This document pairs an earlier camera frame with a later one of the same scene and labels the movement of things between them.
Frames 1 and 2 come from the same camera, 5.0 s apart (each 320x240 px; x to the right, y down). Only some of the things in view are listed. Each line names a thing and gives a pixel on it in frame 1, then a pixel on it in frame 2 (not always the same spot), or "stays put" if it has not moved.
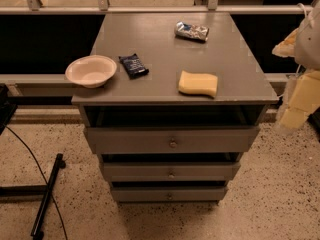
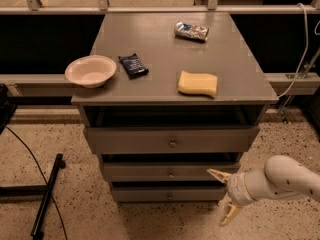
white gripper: (309, 45) → (237, 188)
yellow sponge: (198, 83) stays put
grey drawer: (171, 171) stays put
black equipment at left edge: (7, 107) stays put
